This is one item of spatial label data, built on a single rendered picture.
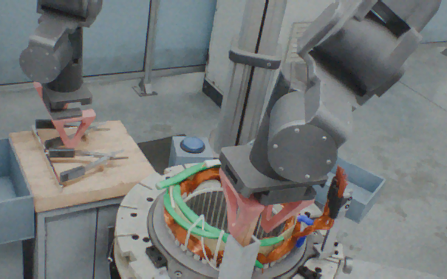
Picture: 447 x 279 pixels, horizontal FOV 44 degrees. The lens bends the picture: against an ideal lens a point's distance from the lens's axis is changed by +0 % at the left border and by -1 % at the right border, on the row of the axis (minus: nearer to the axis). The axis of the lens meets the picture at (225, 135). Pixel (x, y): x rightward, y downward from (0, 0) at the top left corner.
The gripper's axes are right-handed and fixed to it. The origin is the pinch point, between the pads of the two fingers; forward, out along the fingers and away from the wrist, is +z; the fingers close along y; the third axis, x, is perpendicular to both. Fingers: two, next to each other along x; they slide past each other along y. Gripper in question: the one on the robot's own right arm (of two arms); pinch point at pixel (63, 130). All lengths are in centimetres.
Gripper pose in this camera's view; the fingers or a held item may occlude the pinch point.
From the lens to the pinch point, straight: 97.5
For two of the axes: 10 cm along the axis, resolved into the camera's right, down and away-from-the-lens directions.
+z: -1.6, 8.2, 5.5
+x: 8.6, -1.6, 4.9
